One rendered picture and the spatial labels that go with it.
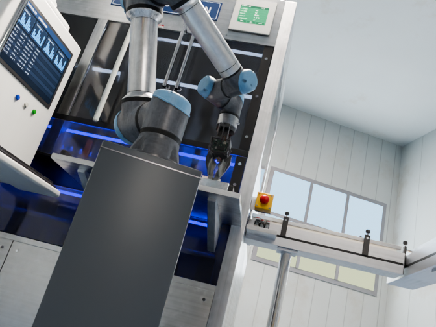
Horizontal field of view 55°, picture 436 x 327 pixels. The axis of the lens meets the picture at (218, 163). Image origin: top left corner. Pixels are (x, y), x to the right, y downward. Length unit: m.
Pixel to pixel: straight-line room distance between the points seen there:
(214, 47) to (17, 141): 1.00
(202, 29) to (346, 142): 4.34
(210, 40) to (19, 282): 1.27
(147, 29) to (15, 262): 1.17
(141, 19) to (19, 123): 0.82
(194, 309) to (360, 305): 3.60
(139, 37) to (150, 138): 0.37
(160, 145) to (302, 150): 4.19
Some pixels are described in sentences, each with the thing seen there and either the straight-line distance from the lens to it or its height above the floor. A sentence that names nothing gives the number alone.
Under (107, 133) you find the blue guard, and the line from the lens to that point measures 2.08.
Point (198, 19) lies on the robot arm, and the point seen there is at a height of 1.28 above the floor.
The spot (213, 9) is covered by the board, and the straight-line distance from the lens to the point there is 2.38.
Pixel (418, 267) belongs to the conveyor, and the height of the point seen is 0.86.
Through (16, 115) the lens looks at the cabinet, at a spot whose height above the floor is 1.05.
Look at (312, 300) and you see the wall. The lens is 4.93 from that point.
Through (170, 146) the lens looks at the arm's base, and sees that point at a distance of 1.12.
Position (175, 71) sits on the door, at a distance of 2.18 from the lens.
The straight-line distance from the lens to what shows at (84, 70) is 2.31.
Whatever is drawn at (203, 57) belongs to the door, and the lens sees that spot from 2.21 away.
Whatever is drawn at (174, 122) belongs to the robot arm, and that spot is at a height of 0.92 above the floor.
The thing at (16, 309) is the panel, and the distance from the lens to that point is 2.00.
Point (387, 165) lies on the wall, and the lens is 5.74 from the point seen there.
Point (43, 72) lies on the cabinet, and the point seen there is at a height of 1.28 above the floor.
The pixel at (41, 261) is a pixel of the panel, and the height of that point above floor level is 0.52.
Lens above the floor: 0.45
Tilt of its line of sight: 21 degrees up
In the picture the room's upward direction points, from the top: 15 degrees clockwise
